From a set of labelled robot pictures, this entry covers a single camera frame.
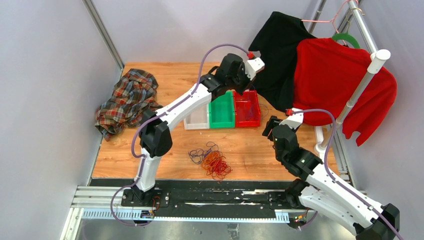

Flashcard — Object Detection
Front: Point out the pink wire hanger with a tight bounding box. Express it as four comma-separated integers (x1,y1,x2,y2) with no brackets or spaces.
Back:
301,0,365,35

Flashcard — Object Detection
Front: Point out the white plastic bin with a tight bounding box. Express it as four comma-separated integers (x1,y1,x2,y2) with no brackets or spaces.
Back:
183,104,210,130

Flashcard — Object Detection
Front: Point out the metal rack top bar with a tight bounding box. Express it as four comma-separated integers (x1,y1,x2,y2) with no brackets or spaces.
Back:
347,0,379,54

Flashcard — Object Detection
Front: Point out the green plastic bin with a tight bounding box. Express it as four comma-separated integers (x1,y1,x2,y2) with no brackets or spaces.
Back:
208,91,236,129

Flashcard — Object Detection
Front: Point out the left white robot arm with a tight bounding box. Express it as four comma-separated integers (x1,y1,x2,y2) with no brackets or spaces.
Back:
130,53,265,207

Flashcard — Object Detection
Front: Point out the red plastic bin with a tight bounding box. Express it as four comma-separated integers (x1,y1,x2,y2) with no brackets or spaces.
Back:
233,90,261,128

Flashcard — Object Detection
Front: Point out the purple thin cable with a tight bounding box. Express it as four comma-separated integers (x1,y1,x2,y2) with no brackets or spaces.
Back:
188,141,220,166

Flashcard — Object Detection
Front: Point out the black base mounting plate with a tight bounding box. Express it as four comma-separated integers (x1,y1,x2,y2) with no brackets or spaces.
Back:
89,178,314,221

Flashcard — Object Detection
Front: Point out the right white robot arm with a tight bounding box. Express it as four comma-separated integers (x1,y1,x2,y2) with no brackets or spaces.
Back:
262,114,400,240

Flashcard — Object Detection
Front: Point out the red t-shirt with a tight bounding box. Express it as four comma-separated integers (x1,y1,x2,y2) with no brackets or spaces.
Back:
293,38,397,146

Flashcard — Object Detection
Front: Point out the green hanger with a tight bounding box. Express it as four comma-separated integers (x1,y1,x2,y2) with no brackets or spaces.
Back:
331,32,361,49

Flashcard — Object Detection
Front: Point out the white clothes rack pole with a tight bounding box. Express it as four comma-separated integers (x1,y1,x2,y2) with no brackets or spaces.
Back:
314,49,391,157

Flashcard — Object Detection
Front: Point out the plaid flannel shirt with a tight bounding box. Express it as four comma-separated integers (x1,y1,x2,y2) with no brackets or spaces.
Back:
94,68,163,141

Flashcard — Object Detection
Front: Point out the slotted aluminium rail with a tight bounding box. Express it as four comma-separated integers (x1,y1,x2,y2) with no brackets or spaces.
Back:
71,187,290,224

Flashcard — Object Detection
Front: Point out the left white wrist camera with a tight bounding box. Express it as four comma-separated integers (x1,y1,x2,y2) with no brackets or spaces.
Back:
244,57,265,81

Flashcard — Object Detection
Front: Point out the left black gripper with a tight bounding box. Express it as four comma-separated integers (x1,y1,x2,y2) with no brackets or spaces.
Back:
227,65,257,97

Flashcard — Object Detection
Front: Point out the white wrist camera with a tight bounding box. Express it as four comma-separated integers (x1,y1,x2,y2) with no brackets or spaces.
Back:
279,108,304,132
244,57,265,81

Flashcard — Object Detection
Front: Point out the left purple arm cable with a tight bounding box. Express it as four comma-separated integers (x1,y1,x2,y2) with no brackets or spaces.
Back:
110,43,255,227

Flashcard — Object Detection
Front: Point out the black t-shirt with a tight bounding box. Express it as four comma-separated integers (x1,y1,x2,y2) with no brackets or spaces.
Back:
248,11,315,112

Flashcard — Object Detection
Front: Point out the orange thin cable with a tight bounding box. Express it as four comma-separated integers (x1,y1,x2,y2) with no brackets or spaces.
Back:
200,150,227,173

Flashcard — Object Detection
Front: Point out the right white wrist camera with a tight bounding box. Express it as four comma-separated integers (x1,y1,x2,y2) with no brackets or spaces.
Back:
279,108,304,132

